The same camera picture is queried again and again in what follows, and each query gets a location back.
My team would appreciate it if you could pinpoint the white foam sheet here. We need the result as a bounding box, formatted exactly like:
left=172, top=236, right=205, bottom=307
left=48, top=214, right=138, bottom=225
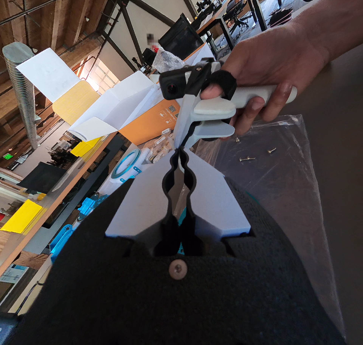
left=101, top=148, right=152, bottom=194

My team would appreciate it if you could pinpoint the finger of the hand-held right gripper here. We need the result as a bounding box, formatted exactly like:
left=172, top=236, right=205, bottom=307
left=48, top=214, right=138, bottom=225
left=181, top=122, right=236, bottom=151
left=173, top=95, right=237, bottom=148

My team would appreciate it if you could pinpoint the blue U-shaped metal bracket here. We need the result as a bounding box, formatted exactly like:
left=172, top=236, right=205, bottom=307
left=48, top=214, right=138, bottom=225
left=50, top=223, right=75, bottom=255

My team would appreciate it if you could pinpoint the blue metal U bracket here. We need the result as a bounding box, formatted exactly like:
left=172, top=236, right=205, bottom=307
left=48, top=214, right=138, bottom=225
left=119, top=167, right=142, bottom=184

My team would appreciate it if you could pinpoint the bubble-wrapped item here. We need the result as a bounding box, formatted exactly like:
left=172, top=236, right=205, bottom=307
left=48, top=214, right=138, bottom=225
left=153, top=46, right=185, bottom=71

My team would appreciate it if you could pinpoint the yellow sheet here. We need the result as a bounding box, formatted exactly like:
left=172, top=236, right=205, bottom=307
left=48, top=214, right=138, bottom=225
left=0, top=199, right=43, bottom=234
left=70, top=137, right=102, bottom=157

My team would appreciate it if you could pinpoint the blue bracket with round bearing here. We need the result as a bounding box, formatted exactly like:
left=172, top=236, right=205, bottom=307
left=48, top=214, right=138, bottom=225
left=77, top=193, right=110, bottom=221

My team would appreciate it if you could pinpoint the large clear plastic bag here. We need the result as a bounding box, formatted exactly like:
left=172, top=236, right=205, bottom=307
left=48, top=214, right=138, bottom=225
left=173, top=114, right=347, bottom=341

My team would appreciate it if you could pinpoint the blue metal ring plate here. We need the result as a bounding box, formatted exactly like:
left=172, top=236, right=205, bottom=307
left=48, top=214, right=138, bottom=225
left=115, top=148, right=141, bottom=181

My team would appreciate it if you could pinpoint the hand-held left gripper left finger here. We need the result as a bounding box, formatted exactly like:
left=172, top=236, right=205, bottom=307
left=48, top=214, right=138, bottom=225
left=105, top=149, right=180, bottom=256

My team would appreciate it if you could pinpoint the black monitor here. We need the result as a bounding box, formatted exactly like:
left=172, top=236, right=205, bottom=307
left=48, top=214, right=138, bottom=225
left=158, top=13, right=205, bottom=61

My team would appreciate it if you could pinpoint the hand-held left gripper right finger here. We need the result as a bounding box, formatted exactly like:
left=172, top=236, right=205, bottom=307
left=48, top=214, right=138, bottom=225
left=182, top=149, right=251, bottom=254

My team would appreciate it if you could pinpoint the person's right hand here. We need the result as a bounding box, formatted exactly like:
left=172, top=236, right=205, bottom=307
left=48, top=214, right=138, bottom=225
left=200, top=22, right=331, bottom=136

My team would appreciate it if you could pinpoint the silver ventilation duct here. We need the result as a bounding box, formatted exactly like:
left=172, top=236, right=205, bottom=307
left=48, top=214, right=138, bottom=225
left=2, top=42, right=41, bottom=151

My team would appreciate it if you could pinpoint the orange cardboard box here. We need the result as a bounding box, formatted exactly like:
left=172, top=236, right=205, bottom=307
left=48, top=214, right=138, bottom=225
left=16, top=43, right=216, bottom=146

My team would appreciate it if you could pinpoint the pile of small hardware bags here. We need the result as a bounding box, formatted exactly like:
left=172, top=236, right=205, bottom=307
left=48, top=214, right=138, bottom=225
left=145, top=128, right=178, bottom=165

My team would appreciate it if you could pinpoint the teal round metal plate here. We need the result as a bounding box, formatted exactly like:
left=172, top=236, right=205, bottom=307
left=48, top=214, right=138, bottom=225
left=176, top=191, right=260, bottom=256

